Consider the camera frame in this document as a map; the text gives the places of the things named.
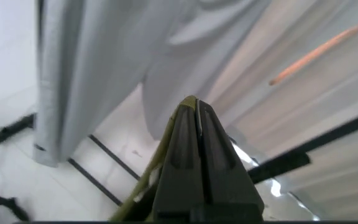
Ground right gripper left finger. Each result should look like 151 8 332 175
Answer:
152 104 204 222

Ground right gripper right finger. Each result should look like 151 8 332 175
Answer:
197 100 265 222

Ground green garment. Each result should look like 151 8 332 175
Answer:
110 95 198 222

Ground pale grey shorts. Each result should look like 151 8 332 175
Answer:
32 0 273 167

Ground black clothes rack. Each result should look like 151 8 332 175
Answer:
0 107 358 206

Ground pink clothes hanger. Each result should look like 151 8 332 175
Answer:
268 11 358 86

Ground white curtain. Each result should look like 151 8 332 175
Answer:
197 0 358 220

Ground black cable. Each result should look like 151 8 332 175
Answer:
0 191 30 222

